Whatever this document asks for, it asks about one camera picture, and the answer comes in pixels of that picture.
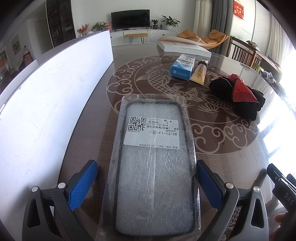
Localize white sheer curtain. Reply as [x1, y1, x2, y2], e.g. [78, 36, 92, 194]
[261, 14, 292, 70]

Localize bushy potted green plant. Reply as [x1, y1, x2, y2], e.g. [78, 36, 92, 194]
[91, 21, 107, 32]

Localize red wall hanging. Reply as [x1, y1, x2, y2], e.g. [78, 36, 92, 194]
[233, 0, 245, 18]

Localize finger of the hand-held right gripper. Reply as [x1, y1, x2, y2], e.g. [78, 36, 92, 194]
[266, 163, 287, 186]

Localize white cardboard box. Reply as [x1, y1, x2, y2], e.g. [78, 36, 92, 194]
[0, 30, 114, 232]

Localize framed wall picture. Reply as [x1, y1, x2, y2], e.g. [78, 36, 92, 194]
[11, 35, 20, 55]

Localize beige cream tube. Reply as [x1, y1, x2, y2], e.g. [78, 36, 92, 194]
[190, 60, 209, 86]

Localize grey curtain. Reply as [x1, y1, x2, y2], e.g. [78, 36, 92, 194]
[211, 0, 234, 50]

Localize black display cabinet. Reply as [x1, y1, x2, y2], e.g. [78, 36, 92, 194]
[46, 0, 77, 48]

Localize black fuzzy beaded cloth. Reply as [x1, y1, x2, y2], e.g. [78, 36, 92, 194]
[233, 85, 266, 121]
[208, 76, 235, 98]

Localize large potted green plant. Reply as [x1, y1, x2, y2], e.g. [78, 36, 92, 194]
[160, 15, 180, 30]

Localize wooden stool with metal legs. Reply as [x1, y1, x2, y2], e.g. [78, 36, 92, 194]
[124, 33, 148, 44]

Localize bagged black phone case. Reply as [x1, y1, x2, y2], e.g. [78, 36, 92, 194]
[97, 94, 203, 241]

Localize blue white medicine box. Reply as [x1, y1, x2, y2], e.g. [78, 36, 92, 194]
[171, 54, 196, 81]

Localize person's right hand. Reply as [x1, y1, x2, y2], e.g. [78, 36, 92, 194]
[274, 213, 296, 232]

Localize white television cabinet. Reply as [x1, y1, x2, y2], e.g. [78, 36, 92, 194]
[109, 27, 185, 45]

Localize pile of assorted sundries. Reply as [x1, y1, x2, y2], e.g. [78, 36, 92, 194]
[260, 70, 287, 93]

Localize red foil packet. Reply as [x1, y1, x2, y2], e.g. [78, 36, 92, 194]
[228, 74, 260, 103]

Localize red flowers in vase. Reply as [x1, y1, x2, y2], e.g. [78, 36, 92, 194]
[77, 23, 90, 37]

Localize black television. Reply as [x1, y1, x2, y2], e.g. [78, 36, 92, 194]
[111, 9, 150, 30]

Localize orange lounge chair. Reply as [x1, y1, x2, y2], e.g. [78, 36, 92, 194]
[177, 29, 229, 49]

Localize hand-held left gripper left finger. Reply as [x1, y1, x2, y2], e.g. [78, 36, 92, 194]
[21, 159, 99, 241]

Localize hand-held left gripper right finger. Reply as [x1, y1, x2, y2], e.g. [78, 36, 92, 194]
[196, 159, 270, 241]

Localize dark wooden bench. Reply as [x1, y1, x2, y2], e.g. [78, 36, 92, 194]
[228, 36, 284, 80]

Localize thick white book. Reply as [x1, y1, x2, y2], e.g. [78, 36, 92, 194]
[157, 35, 212, 56]

